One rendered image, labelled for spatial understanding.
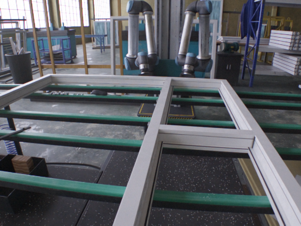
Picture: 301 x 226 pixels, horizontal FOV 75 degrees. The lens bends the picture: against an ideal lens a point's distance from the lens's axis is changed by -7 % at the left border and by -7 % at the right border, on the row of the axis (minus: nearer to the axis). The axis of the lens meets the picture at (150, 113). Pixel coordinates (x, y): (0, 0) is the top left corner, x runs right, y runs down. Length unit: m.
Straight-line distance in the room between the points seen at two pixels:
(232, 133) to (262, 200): 0.28
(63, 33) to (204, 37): 7.93
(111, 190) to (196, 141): 0.39
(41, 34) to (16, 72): 4.71
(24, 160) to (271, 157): 1.06
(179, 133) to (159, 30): 1.89
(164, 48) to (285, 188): 2.24
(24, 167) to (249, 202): 1.00
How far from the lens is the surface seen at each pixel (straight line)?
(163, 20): 2.64
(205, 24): 2.29
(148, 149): 0.71
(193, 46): 5.20
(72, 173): 1.23
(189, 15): 2.29
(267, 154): 0.78
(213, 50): 5.06
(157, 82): 1.66
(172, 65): 2.59
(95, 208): 1.01
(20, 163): 1.21
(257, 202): 0.69
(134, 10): 2.29
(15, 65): 5.71
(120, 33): 3.93
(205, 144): 0.87
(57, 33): 9.82
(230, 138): 0.87
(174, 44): 2.64
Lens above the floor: 1.32
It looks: 23 degrees down
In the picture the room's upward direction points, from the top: straight up
